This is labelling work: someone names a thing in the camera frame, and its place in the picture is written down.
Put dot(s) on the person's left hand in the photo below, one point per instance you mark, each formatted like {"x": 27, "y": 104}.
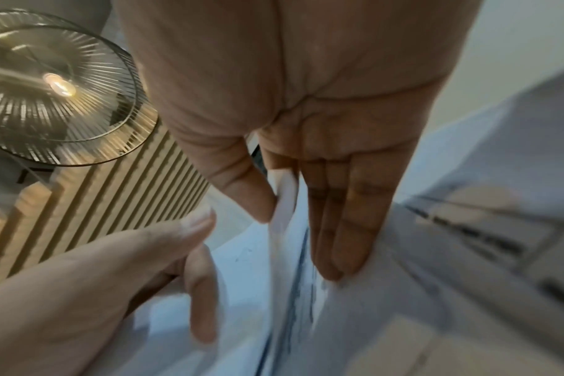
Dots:
{"x": 77, "y": 293}

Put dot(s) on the ribbed glass lamp shade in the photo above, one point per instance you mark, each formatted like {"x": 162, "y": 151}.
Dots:
{"x": 45, "y": 91}

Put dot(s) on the white cloth with blue print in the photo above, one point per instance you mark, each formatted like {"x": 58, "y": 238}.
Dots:
{"x": 403, "y": 301}

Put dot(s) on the fluted wooden side table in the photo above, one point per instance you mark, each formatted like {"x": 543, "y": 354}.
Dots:
{"x": 105, "y": 205}

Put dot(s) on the pale grey bedsheet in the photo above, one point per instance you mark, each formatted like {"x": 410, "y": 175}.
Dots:
{"x": 509, "y": 147}

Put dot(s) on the person's right hand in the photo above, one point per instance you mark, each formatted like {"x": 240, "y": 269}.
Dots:
{"x": 310, "y": 80}

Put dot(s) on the glowing light bulb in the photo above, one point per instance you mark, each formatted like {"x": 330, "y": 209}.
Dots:
{"x": 59, "y": 85}

